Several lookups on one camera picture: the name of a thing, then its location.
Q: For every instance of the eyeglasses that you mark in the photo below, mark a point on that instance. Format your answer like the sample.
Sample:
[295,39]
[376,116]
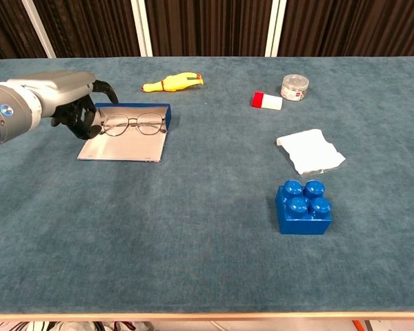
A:
[148,124]

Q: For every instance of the teal blue table cloth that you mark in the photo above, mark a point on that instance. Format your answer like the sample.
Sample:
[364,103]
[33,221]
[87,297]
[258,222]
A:
[207,258]

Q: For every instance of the clear round plastic jar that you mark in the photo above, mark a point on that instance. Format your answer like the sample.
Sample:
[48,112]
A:
[295,88]

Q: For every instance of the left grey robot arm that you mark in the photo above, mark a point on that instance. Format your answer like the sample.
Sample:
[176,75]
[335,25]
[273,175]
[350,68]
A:
[7,120]

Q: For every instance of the blue cardboard glasses box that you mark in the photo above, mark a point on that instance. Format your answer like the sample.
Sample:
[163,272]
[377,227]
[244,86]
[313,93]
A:
[124,148]

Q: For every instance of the yellow rubber chicken toy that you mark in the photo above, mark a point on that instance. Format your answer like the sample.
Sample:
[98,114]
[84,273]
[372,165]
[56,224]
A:
[174,82]

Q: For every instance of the blue four stud building block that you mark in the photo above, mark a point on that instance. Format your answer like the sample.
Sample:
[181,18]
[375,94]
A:
[303,220]

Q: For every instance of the dark pleated curtain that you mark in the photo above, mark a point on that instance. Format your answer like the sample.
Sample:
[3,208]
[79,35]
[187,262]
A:
[207,27]

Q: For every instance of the white frame post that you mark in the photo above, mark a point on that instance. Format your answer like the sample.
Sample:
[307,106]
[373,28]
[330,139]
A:
[141,27]
[38,27]
[275,27]

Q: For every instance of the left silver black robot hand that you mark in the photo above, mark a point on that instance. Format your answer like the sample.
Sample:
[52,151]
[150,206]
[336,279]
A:
[62,89]

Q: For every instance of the red and white small box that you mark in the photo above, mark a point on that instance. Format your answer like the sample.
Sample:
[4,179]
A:
[270,102]

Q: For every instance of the orange plastic item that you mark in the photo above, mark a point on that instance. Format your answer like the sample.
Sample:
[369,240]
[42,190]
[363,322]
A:
[358,325]

